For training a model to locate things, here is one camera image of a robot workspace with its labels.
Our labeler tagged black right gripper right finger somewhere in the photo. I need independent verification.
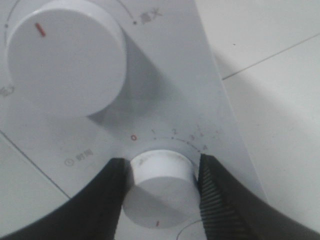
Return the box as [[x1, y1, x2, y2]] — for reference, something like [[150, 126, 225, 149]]
[[197, 153, 320, 240]]

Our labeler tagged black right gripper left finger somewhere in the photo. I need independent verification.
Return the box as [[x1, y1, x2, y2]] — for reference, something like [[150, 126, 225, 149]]
[[3, 158, 127, 240]]

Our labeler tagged white timer knob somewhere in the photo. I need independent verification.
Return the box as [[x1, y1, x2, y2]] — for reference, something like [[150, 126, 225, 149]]
[[122, 149, 200, 229]]

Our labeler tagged white microwave oven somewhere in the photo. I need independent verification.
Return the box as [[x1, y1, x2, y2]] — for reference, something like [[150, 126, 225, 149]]
[[0, 0, 265, 240]]

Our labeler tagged white upper power knob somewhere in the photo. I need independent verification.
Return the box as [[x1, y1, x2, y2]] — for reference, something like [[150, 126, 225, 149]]
[[5, 0, 127, 118]]

